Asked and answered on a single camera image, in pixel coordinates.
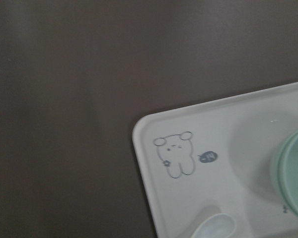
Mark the cream serving tray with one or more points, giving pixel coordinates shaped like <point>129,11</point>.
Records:
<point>214,157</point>

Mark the white ceramic spoon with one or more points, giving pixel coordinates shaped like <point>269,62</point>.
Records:
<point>220,225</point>

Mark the green bowl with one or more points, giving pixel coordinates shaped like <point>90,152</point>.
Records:
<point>284,172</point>

